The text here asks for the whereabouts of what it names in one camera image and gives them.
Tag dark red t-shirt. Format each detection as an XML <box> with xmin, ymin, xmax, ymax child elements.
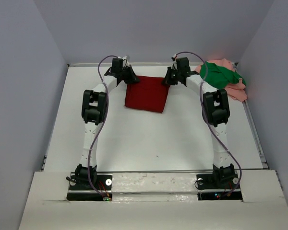
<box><xmin>125</xmin><ymin>76</ymin><xmax>170</xmax><ymax>113</ymax></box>

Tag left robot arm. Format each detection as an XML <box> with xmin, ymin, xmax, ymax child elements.
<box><xmin>72</xmin><ymin>55</ymin><xmax>140</xmax><ymax>193</ymax></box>

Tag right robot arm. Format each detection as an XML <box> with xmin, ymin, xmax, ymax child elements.
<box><xmin>163</xmin><ymin>55</ymin><xmax>239</xmax><ymax>192</ymax></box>

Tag green t-shirt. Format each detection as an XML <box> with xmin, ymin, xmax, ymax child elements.
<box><xmin>198</xmin><ymin>62</ymin><xmax>246</xmax><ymax>89</ymax></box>

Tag pink t-shirt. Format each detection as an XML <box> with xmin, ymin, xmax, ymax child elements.
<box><xmin>207</xmin><ymin>58</ymin><xmax>247</xmax><ymax>102</ymax></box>

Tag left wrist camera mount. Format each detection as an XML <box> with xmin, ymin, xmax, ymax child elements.
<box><xmin>122</xmin><ymin>55</ymin><xmax>130</xmax><ymax>61</ymax></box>

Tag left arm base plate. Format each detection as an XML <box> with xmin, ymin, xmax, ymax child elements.
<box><xmin>66</xmin><ymin>173</ymin><xmax>113</xmax><ymax>201</ymax></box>

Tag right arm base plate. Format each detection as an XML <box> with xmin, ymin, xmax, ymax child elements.
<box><xmin>194</xmin><ymin>173</ymin><xmax>243</xmax><ymax>201</ymax></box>

